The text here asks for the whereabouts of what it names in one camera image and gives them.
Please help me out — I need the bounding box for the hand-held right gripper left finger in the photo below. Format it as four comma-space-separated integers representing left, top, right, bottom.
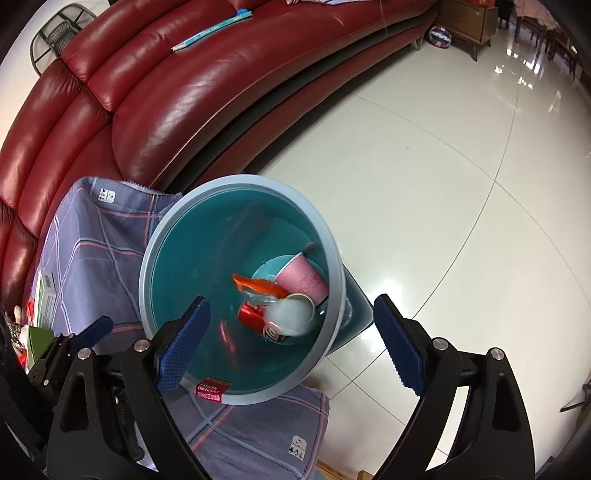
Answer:
46, 296, 213, 480

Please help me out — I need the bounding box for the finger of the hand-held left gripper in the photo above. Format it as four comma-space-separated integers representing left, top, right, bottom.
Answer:
28, 316, 114, 402

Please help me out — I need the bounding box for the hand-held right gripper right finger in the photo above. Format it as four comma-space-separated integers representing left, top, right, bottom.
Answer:
369, 294, 536, 480

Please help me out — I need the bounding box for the green and white box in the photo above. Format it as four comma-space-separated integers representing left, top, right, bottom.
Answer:
34, 270, 58, 329

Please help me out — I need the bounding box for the teal plastic bin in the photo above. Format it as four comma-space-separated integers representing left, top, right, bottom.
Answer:
139, 174, 374, 407

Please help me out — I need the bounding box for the green carton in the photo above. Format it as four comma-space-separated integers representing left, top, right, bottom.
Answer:
27, 326, 57, 370

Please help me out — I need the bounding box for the blue plaid cloth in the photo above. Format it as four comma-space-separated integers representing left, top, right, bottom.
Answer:
23, 176, 331, 478

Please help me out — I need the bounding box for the red drink can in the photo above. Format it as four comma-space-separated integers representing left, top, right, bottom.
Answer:
237, 301, 289, 344

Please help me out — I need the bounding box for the orange snack wrapper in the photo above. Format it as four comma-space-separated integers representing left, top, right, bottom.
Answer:
232, 273, 289, 305

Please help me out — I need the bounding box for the white paper cup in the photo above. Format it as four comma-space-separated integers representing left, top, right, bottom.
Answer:
268, 293, 317, 337

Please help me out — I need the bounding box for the pink paper cup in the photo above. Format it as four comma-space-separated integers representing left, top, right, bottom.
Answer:
274, 252, 329, 305

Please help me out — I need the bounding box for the wooden table base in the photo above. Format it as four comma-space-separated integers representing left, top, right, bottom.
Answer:
314, 463, 370, 480

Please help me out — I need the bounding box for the dark metal stand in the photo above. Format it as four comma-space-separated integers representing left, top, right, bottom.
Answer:
560, 377, 591, 414

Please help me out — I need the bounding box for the red leather sofa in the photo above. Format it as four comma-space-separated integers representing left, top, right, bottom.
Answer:
0, 0, 439, 319

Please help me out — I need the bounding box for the thin paperback book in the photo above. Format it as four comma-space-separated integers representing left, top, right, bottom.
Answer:
171, 10, 254, 52

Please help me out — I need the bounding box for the striped ball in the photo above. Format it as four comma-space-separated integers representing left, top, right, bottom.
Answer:
427, 24, 454, 48

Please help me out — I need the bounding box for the wooden cabinet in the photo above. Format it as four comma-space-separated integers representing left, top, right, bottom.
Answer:
436, 0, 499, 62

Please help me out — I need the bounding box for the dark wooden chair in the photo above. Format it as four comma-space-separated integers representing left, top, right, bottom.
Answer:
513, 16, 557, 52
549, 28, 579, 81

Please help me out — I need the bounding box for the table with pink cloth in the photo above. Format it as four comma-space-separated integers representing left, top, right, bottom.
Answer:
513, 0, 557, 24

